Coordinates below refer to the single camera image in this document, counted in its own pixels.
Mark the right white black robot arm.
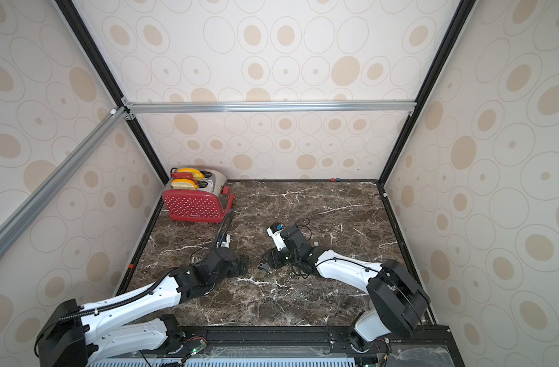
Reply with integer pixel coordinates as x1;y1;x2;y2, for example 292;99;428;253
259;246;430;349

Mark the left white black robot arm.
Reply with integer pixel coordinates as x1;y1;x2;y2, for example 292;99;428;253
33;211;248;366

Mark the red toaster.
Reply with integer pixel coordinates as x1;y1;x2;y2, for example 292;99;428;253
162;168;235;223

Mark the front toast slice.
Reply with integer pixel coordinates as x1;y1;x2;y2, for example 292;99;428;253
171;178;199;191

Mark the toast slice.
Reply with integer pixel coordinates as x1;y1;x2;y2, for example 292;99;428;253
171;178;199;191
172;168;205;181

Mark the back toast slice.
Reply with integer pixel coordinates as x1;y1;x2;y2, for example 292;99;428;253
172;168;205;181

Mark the horizontal aluminium bar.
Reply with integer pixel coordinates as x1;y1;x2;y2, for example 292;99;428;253
125;99;416;114

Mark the left diagonal aluminium bar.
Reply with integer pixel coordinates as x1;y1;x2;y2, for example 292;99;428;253
0;106;127;260

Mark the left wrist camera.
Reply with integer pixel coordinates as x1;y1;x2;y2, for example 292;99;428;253
218;234;230;249

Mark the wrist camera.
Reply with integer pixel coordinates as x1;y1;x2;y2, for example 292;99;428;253
218;234;230;249
267;223;310;252

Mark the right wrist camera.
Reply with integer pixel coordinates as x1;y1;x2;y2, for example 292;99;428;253
267;223;310;252

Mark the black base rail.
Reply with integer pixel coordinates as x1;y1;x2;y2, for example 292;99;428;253
68;323;466;367

